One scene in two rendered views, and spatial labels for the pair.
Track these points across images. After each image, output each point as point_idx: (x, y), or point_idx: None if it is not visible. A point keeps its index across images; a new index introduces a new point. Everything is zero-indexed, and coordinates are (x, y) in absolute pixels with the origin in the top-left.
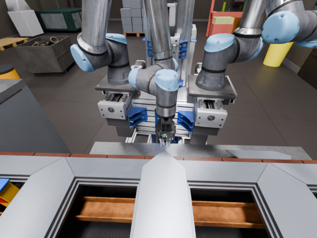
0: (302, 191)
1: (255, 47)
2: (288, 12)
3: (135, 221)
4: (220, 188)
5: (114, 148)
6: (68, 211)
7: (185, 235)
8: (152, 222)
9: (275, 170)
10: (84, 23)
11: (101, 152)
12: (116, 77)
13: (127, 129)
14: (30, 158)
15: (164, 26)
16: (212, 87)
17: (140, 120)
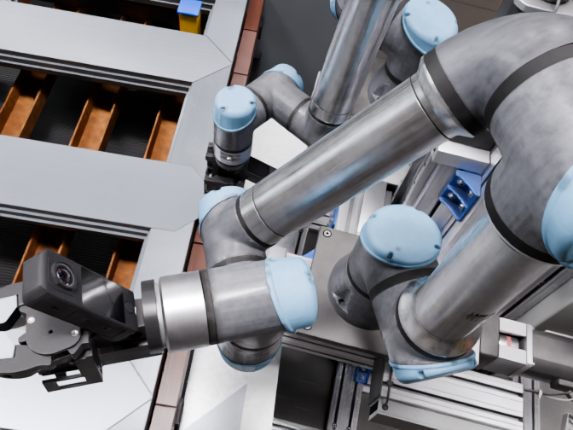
0: (81, 420)
1: (396, 350)
2: (218, 197)
3: (108, 153)
4: (131, 287)
5: (286, 155)
6: (150, 90)
7: (75, 206)
8: (102, 171)
9: (132, 398)
10: None
11: (280, 135)
12: (375, 78)
13: None
14: (234, 27)
15: (328, 66)
16: (330, 276)
17: None
